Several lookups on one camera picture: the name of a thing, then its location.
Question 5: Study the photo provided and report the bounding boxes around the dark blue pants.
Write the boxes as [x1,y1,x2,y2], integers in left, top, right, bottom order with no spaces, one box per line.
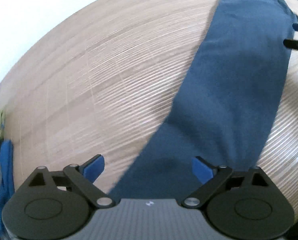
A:
[110,0,297,200]

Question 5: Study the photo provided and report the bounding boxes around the royal blue folded garment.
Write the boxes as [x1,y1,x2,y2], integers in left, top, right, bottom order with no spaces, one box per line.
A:
[0,140,15,239]

